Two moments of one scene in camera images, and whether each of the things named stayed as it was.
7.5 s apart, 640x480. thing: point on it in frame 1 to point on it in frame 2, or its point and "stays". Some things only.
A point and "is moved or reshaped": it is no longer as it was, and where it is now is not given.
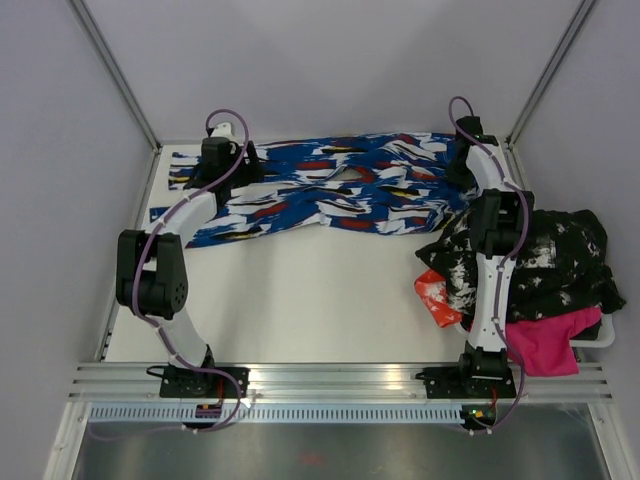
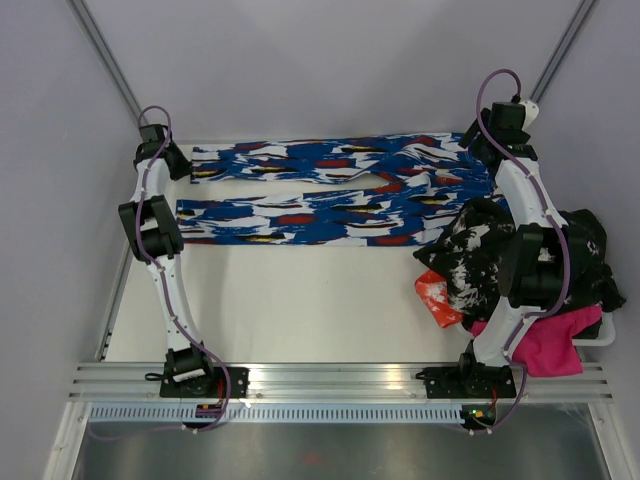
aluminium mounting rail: (134, 381) stays
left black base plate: (196, 383) stays
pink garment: (544, 346) stays
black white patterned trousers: (564, 270) stays
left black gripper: (252, 172) to (186, 166)
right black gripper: (466, 181) to (471, 134)
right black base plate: (455, 383) stays
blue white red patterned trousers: (392, 183) is moved or reshaped
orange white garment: (433, 289) stays
